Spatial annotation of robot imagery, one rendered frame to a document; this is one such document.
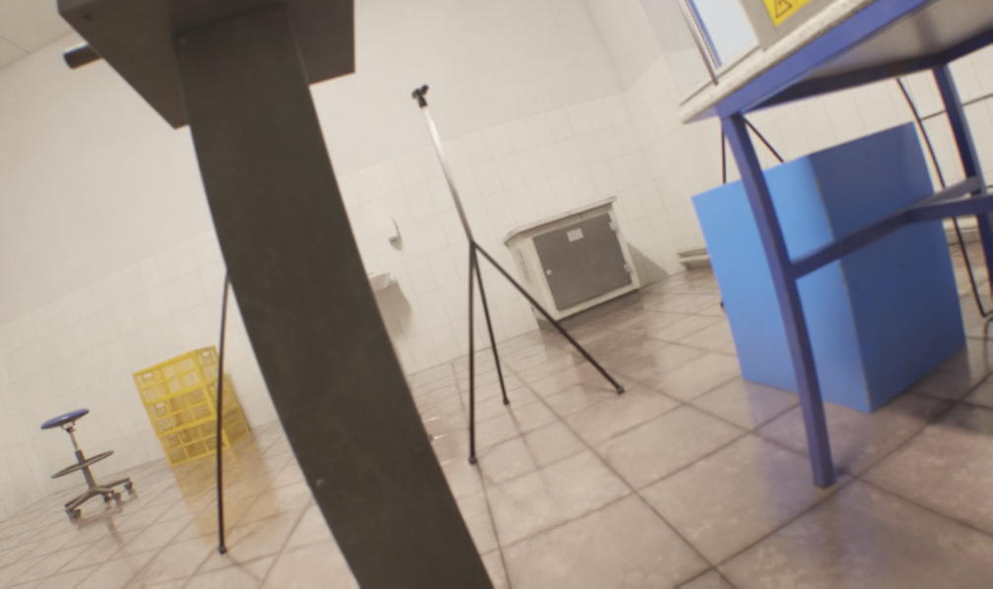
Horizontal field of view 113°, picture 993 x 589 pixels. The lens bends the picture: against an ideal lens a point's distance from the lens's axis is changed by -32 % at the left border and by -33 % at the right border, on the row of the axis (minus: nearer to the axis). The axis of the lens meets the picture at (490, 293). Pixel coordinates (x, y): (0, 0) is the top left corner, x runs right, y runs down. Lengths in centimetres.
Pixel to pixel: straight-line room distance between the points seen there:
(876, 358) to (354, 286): 109
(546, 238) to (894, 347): 260
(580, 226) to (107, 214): 434
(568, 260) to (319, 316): 307
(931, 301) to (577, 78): 384
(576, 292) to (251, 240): 310
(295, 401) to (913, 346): 127
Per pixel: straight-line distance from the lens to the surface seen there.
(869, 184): 121
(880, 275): 121
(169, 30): 52
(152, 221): 484
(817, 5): 86
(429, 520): 44
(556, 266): 337
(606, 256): 350
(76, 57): 61
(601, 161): 439
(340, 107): 438
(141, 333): 486
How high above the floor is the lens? 58
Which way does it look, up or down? 2 degrees down
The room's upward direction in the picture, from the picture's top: 20 degrees counter-clockwise
